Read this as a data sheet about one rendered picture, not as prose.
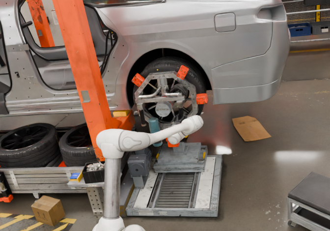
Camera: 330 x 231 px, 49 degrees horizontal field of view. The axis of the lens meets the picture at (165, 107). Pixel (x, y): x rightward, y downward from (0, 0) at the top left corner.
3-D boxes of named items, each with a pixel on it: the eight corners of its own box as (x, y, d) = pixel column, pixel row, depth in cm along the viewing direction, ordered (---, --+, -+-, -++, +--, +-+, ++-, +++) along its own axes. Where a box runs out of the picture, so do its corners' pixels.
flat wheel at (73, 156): (127, 132, 407) (123, 114, 397) (128, 165, 347) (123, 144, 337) (69, 144, 405) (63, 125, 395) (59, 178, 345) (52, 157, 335)
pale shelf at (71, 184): (122, 174, 308) (121, 171, 307) (116, 187, 293) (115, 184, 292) (76, 175, 318) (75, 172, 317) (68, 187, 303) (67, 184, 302)
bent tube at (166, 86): (184, 87, 312) (182, 76, 307) (181, 97, 295) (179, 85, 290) (164, 89, 316) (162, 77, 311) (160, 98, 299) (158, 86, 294)
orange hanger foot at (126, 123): (135, 123, 369) (128, 92, 355) (120, 151, 323) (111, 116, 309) (120, 124, 373) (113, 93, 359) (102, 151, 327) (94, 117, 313)
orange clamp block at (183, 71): (184, 76, 315) (189, 68, 311) (182, 80, 308) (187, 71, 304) (177, 72, 315) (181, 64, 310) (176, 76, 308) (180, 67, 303)
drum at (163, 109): (176, 106, 328) (173, 92, 322) (172, 117, 309) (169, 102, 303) (160, 107, 331) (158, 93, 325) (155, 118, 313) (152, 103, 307)
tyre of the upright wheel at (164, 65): (129, 65, 347) (151, 124, 371) (122, 73, 326) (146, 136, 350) (195, 47, 327) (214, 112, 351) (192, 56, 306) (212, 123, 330)
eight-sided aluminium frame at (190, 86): (201, 125, 331) (193, 69, 309) (200, 128, 325) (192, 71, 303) (143, 128, 344) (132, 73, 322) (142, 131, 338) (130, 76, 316)
